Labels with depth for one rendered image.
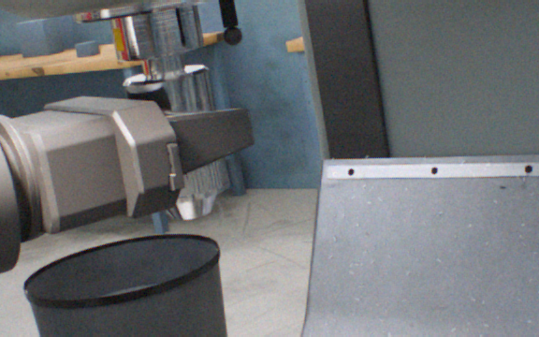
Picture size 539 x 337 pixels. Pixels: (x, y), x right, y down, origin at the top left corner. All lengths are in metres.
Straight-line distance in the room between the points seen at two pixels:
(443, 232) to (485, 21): 0.18
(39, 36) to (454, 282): 5.57
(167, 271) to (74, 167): 2.36
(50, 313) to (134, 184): 2.02
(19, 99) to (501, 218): 6.32
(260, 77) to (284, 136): 0.34
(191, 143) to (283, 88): 5.19
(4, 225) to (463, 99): 0.50
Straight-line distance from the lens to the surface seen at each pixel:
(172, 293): 2.49
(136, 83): 0.59
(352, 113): 0.98
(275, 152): 5.89
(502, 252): 0.91
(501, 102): 0.92
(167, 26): 0.58
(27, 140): 0.54
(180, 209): 0.60
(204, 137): 0.58
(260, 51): 5.80
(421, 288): 0.94
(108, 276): 2.91
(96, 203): 0.54
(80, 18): 0.58
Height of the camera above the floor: 1.33
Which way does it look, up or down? 12 degrees down
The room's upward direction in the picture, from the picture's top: 10 degrees counter-clockwise
